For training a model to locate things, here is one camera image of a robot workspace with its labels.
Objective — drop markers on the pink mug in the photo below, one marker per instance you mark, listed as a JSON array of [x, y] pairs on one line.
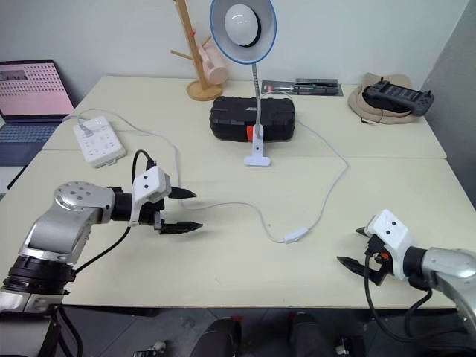
[[213, 68]]

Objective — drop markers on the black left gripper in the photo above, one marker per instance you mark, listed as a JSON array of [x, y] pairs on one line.
[[152, 213]]

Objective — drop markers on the dark blue laptop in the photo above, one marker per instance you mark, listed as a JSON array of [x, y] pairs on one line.
[[26, 111]]

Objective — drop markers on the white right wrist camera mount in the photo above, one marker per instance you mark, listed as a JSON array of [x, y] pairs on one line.
[[390, 232]]

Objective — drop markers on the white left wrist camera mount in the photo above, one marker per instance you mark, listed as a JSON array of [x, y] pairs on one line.
[[150, 182]]

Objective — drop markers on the grey handheld controller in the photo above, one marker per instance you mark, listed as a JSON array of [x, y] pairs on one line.
[[405, 98]]

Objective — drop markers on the white blue-rimmed clip desk lamp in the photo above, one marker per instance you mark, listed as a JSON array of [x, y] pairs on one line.
[[269, 22]]

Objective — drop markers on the white round light bulb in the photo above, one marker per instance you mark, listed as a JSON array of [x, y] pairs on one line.
[[240, 24]]

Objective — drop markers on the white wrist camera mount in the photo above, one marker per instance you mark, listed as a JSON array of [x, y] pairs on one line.
[[390, 232], [150, 182]]

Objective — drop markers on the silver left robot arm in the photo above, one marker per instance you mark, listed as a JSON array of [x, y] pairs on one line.
[[59, 227]]

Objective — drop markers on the black packaged tool set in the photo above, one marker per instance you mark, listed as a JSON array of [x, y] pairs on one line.
[[282, 88]]

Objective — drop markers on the dark rounded shape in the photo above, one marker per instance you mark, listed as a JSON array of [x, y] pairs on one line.
[[310, 334], [219, 338]]

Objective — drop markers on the black plastic tool case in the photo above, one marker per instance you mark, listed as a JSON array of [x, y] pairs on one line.
[[234, 119]]

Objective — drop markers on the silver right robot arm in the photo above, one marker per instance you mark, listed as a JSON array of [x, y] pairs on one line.
[[450, 267]]

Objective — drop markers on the wooden mug tree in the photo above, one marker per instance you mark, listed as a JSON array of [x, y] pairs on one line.
[[202, 74]]

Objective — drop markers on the beige hat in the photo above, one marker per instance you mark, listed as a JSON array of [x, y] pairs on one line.
[[375, 113]]

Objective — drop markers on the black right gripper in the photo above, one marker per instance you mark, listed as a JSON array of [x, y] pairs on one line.
[[379, 266]]

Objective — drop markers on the white power strip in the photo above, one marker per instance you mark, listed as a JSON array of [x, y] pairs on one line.
[[102, 145]]

